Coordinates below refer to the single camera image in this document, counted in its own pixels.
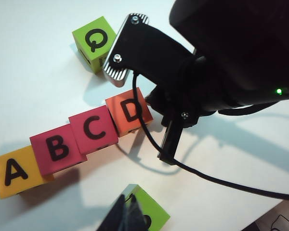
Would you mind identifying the pink block with number 5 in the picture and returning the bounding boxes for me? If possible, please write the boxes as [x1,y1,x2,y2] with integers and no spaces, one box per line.
[68,105,119,155]

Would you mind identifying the green block with letter O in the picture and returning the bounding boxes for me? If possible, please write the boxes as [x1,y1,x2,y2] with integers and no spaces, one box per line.
[121,184,171,231]

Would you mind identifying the yellow block with letter Q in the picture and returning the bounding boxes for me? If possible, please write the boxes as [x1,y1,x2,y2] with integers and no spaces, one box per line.
[0,145,55,199]

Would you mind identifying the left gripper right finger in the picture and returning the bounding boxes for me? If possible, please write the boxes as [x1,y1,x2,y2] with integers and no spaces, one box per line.
[121,194,150,231]

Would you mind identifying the orange block with number 2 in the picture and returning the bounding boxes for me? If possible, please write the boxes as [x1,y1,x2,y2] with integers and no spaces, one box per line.
[105,87,154,138]

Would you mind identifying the green block with letter U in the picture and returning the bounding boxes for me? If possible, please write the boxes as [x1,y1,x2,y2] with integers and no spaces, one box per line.
[71,16,118,74]

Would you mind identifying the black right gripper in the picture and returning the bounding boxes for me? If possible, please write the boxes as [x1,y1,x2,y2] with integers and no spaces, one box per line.
[144,56,208,167]

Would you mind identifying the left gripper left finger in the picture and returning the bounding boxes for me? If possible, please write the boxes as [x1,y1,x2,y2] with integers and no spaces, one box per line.
[95,193,126,231]

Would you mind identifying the pink block with letter T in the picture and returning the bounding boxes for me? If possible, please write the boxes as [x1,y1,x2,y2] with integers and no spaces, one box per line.
[29,124,88,178]

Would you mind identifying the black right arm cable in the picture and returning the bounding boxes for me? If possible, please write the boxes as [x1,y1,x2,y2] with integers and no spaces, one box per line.
[131,71,289,202]

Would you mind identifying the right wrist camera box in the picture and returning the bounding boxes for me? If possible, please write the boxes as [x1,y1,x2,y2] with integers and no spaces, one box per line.
[102,13,198,88]

